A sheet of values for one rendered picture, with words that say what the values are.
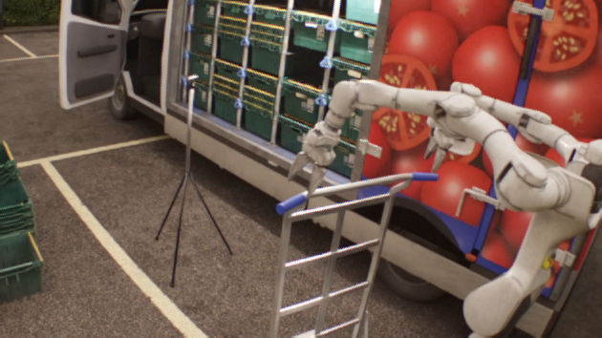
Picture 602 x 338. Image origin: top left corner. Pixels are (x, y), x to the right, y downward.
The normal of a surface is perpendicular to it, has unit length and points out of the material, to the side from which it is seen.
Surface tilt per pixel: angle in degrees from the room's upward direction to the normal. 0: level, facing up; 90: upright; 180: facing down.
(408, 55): 90
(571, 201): 91
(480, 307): 88
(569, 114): 90
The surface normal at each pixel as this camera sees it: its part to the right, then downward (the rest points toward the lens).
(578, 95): -0.67, 0.18
